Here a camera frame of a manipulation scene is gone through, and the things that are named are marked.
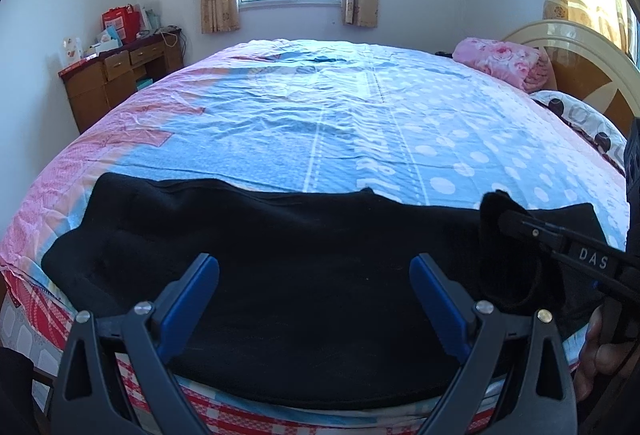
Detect cream wooden headboard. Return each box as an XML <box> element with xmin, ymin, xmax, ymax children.
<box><xmin>501</xmin><ymin>20</ymin><xmax>640</xmax><ymax>140</ymax></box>

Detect pink floral folded blanket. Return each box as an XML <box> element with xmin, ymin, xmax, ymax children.
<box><xmin>452</xmin><ymin>37</ymin><xmax>551</xmax><ymax>93</ymax></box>

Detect pink and blue bedsheet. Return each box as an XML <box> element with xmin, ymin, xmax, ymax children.
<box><xmin>0</xmin><ymin>39</ymin><xmax>630</xmax><ymax>416</ymax></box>

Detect white dotted pillow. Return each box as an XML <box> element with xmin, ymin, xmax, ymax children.
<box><xmin>530</xmin><ymin>90</ymin><xmax>628</xmax><ymax>176</ymax></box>

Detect red plaid mattress sheet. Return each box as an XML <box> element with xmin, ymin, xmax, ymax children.
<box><xmin>0</xmin><ymin>265</ymin><xmax>506</xmax><ymax>435</ymax></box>

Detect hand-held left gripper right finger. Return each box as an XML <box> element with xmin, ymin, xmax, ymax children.
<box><xmin>409</xmin><ymin>253</ymin><xmax>578</xmax><ymax>435</ymax></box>

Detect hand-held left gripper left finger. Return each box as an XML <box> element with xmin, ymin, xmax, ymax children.
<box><xmin>49</xmin><ymin>253</ymin><xmax>221</xmax><ymax>435</ymax></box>

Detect red gift bag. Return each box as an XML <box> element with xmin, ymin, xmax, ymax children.
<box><xmin>102</xmin><ymin>5</ymin><xmax>141</xmax><ymax>43</ymax></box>

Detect brown wooden desk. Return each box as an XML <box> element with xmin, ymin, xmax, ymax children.
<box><xmin>58</xmin><ymin>29</ymin><xmax>185</xmax><ymax>134</ymax></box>

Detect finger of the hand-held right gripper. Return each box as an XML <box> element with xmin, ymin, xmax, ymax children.
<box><xmin>497</xmin><ymin>210</ymin><xmax>571</xmax><ymax>262</ymax></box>

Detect black pants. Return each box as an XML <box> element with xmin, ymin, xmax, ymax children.
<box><xmin>41</xmin><ymin>174</ymin><xmax>618</xmax><ymax>411</ymax></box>

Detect person's right hand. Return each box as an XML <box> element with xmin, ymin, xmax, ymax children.
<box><xmin>574</xmin><ymin>305</ymin><xmax>633</xmax><ymax>403</ymax></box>

